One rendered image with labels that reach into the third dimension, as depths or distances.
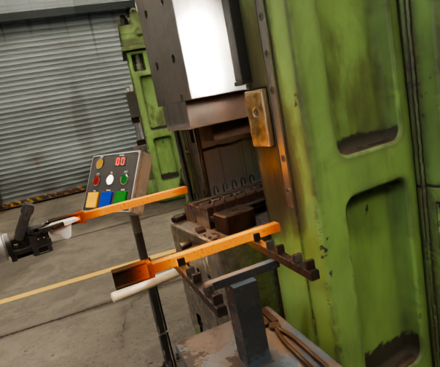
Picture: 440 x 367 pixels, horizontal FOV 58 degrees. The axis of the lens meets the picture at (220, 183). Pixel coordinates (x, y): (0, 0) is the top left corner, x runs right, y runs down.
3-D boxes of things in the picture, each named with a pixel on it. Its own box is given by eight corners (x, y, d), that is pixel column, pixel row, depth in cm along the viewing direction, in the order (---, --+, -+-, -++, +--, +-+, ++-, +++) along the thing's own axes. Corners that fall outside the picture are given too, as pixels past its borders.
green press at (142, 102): (152, 209, 591) (105, 4, 535) (140, 196, 706) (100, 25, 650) (283, 175, 654) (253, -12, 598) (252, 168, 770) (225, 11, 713)
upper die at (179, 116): (190, 129, 133) (184, 100, 132) (167, 131, 151) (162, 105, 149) (288, 108, 153) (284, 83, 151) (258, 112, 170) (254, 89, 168)
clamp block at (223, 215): (228, 236, 130) (224, 217, 129) (215, 231, 137) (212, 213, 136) (258, 225, 135) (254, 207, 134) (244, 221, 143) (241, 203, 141)
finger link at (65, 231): (83, 232, 126) (52, 242, 122) (78, 214, 125) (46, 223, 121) (84, 234, 123) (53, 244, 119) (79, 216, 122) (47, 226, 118)
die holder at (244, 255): (240, 368, 134) (215, 243, 125) (191, 324, 167) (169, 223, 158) (357, 303, 159) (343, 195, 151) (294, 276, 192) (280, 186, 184)
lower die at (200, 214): (210, 229, 140) (205, 206, 139) (186, 220, 158) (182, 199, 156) (301, 196, 160) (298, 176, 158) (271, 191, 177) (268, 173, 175)
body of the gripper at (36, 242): (52, 244, 126) (10, 258, 120) (44, 218, 124) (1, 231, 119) (55, 250, 119) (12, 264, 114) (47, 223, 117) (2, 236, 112)
